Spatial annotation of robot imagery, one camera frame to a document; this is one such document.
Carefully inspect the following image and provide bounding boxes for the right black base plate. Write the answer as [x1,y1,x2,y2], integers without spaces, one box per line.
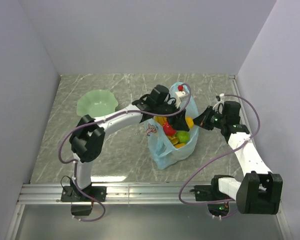
[189,184,239,204]

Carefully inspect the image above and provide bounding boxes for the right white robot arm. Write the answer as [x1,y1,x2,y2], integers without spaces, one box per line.
[193,101,283,215]

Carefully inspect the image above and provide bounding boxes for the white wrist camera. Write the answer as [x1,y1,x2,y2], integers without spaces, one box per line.
[212,93,225,113]
[174,85,189,108]

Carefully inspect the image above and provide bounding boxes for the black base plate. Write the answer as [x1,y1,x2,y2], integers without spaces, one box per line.
[60,185,108,203]
[189,184,239,204]

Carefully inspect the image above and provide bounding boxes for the red fake apple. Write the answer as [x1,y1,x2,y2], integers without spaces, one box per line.
[162,121,177,136]

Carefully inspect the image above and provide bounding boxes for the yellow fake banana bunch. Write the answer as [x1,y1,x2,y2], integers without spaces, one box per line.
[154,116,185,149]

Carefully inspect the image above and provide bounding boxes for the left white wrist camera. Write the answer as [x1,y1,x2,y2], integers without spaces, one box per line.
[174,85,189,108]

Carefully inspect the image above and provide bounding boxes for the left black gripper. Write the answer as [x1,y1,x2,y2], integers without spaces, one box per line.
[155,98,189,131]

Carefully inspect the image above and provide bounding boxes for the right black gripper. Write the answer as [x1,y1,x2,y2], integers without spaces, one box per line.
[191,105,227,131]

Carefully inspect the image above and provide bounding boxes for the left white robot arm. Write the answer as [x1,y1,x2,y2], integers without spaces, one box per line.
[69,83,191,201]

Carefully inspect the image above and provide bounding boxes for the light blue plastic bag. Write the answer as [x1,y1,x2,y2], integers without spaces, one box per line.
[142,81,200,171]

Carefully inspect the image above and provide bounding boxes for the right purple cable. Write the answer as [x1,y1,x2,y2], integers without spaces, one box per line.
[178,93,262,220]

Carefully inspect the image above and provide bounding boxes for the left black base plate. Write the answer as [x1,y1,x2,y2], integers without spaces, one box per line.
[60,185,108,203]

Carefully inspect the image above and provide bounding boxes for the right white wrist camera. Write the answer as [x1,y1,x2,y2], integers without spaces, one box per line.
[212,93,225,113]

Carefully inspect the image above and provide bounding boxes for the light green wavy plate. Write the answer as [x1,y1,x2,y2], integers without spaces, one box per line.
[76,89,119,118]

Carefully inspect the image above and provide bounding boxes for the aluminium rail frame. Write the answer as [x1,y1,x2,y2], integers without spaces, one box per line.
[7,74,292,240]

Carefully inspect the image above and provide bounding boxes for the green fake lime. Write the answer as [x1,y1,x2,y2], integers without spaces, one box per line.
[175,130,191,144]

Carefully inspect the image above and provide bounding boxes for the yellow fake lemon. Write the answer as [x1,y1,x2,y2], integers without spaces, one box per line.
[185,116,195,129]

